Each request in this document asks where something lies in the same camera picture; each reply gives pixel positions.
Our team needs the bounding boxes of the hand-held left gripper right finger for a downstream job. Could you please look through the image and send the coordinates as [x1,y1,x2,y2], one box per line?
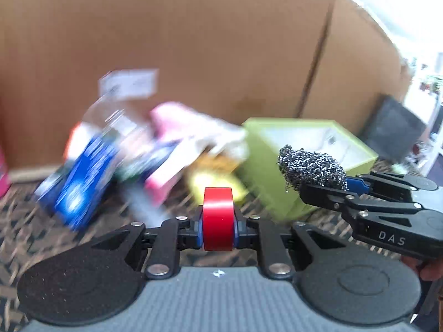
[235,207,344,280]

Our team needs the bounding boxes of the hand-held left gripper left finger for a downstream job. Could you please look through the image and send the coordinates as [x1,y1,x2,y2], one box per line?
[91,206,205,280]

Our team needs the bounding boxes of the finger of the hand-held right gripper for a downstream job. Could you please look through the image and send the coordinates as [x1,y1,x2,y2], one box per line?
[299,183,430,216]
[345,171,439,195]

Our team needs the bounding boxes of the red tape roll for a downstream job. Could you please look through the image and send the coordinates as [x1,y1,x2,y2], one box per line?
[202,187,235,251]

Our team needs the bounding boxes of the steel wool scrubber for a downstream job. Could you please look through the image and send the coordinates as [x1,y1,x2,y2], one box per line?
[277,144,349,194]

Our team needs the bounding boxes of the green box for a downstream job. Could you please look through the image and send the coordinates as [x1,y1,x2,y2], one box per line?
[240,118,380,222]

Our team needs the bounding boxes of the blue box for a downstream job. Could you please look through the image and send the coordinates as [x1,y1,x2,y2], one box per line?
[34,134,120,232]

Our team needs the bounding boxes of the person's right hand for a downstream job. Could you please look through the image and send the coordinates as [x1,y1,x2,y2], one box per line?
[401,256,443,282]

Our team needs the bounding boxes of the yellow packet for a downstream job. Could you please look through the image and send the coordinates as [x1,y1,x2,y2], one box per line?
[184,155,249,212]

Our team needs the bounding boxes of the pink and white box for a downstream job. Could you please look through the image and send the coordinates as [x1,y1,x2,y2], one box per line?
[143,138,205,209]

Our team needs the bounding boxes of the dark grey bag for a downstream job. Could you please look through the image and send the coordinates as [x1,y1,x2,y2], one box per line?
[360,93,427,164]

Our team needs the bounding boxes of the white cloth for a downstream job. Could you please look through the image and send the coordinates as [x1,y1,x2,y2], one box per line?
[192,113,249,154]

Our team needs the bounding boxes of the glass door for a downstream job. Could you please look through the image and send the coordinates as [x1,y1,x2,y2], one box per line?
[425,98,443,178]

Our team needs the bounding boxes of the pink packet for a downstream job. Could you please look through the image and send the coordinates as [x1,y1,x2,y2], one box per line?
[150,102,196,139]

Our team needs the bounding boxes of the clear plastic bottle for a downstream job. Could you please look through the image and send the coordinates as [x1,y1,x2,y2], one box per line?
[82,93,140,141]

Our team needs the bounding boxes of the white shipping label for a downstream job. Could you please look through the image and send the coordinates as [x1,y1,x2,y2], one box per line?
[98,68,160,99]

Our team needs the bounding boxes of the large cardboard box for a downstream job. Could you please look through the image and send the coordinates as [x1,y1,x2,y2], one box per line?
[0,0,413,185]

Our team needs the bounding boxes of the magenta box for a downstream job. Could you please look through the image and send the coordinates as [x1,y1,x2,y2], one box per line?
[0,144,12,198]

